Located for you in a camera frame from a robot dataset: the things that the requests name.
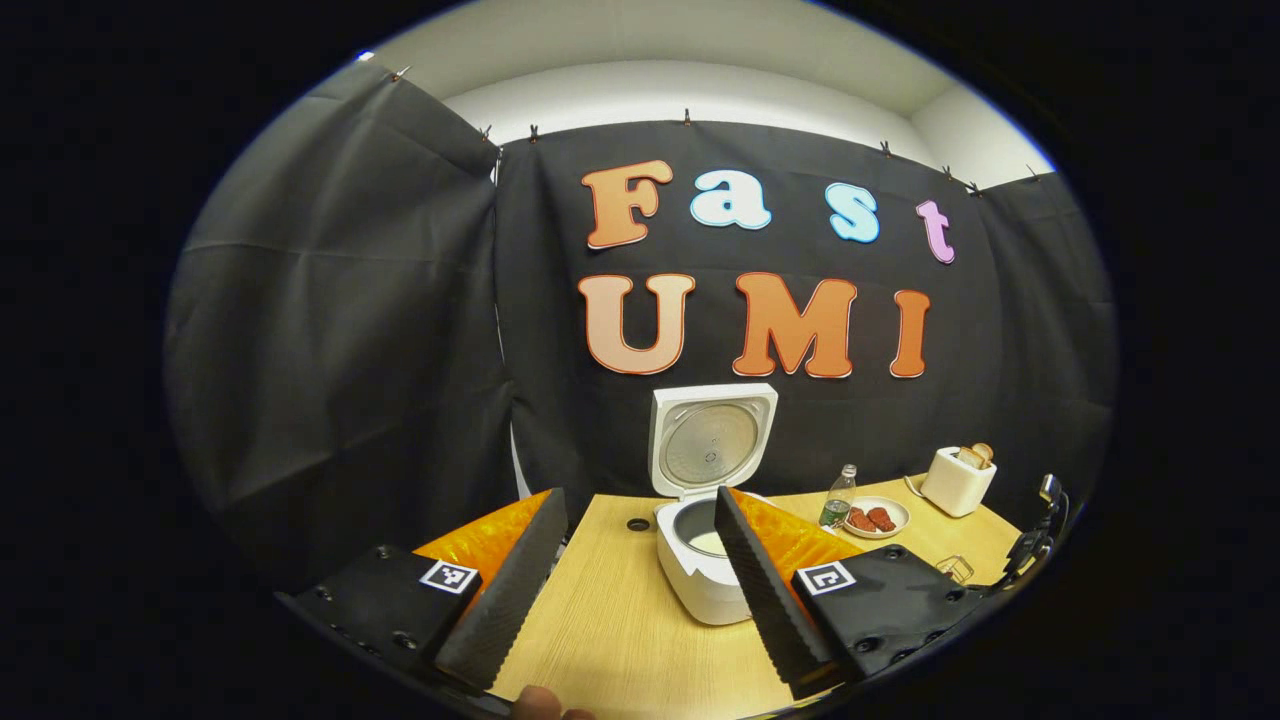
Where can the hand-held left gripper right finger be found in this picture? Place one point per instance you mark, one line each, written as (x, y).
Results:
(765, 600)

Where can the red meat piece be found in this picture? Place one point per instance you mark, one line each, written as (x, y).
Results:
(861, 520)
(882, 519)

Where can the white plate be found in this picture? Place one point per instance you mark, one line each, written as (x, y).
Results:
(903, 514)

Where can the white rice cooker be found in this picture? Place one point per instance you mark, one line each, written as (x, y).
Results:
(690, 592)

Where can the black backdrop cloth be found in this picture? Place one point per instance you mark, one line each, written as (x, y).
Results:
(350, 330)

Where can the toasted bread slice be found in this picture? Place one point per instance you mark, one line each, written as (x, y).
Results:
(968, 459)
(984, 452)

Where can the white toaster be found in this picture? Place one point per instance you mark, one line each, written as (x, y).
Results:
(955, 488)

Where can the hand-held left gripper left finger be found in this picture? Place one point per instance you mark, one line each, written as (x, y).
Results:
(500, 600)

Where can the row of cloth clips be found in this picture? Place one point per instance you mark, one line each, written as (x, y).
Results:
(687, 117)

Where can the clear glass bottle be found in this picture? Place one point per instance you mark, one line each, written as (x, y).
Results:
(838, 510)

